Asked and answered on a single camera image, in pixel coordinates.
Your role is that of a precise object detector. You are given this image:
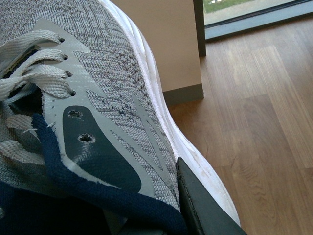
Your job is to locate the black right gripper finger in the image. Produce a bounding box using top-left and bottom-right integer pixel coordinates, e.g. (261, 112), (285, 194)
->
(176, 157), (246, 235)

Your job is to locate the grey knit sneaker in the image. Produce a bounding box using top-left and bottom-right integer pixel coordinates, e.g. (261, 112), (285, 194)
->
(0, 0), (240, 235)

